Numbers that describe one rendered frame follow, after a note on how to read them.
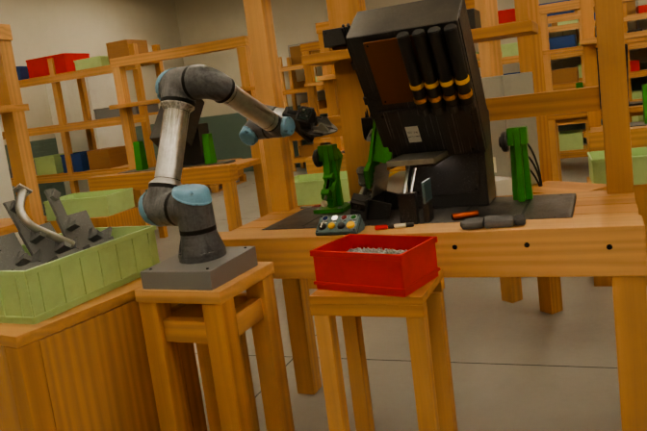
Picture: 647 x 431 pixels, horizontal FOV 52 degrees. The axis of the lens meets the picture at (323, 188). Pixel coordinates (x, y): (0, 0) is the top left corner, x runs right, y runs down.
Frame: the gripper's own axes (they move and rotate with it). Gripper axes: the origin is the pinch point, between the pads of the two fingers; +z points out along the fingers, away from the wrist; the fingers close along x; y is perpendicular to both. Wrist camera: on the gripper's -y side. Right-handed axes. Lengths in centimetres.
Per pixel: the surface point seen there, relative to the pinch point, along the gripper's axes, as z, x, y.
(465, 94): 51, -2, 35
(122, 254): -56, -71, 0
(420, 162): 41.1, -20.0, 19.8
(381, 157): 22.7, -10.0, 3.3
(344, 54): -5.8, 30.5, 9.2
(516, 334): 76, 0, -152
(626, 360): 112, -56, -8
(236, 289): 1, -78, 20
